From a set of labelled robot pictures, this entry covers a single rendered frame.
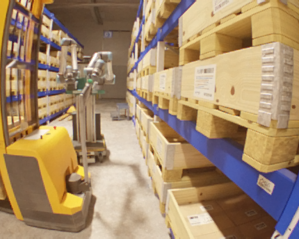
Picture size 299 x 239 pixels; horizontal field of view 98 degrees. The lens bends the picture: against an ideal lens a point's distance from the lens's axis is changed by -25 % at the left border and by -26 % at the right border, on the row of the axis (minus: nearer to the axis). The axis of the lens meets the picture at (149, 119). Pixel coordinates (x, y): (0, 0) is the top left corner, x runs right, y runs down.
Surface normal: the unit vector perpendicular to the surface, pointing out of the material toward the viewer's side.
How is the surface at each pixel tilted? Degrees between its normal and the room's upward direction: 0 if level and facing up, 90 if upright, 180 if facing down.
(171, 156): 90
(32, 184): 90
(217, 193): 90
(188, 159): 90
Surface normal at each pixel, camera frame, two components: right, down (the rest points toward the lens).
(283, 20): 0.15, 0.20
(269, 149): -0.59, 0.13
